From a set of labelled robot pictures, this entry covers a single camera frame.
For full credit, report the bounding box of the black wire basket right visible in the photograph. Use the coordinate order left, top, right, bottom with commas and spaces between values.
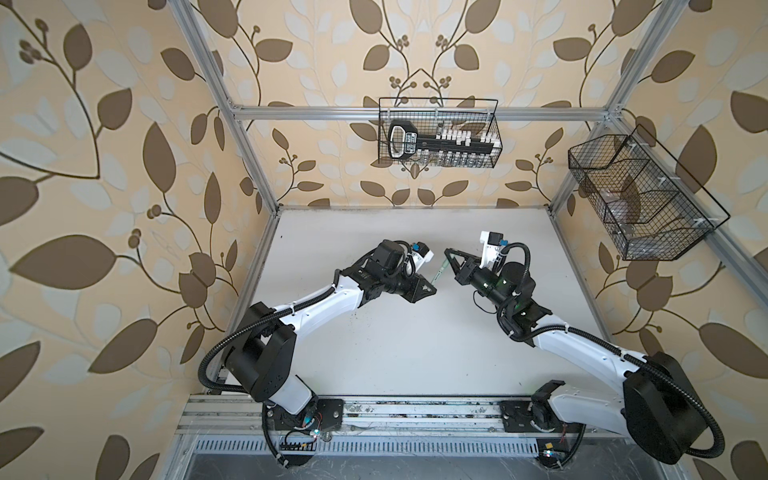
568, 124, 731, 261

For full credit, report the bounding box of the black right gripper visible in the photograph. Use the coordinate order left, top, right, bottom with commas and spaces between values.
445, 250, 511, 317

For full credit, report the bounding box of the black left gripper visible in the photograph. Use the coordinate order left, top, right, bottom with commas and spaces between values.
377, 265, 436, 301

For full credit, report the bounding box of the black wire basket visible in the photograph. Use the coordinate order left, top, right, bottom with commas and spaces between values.
568, 124, 731, 261
377, 96, 503, 169

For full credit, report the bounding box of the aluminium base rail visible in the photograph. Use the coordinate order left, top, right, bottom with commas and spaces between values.
173, 394, 673, 457

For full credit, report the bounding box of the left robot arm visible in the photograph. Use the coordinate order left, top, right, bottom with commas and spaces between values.
223, 240, 437, 415

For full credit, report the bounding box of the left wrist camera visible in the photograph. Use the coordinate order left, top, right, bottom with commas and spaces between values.
406, 242, 434, 275

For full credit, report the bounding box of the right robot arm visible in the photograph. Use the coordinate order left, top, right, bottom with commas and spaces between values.
445, 243, 725, 465

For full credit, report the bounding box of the black wire basket centre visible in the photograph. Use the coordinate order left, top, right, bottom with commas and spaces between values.
377, 96, 503, 169

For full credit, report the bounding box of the green pen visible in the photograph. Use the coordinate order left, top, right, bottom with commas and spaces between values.
431, 262, 448, 285

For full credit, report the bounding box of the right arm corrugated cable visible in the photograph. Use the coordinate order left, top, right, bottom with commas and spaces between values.
497, 241, 726, 461

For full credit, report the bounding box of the black tool in basket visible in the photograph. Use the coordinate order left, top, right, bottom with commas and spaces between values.
384, 120, 503, 162

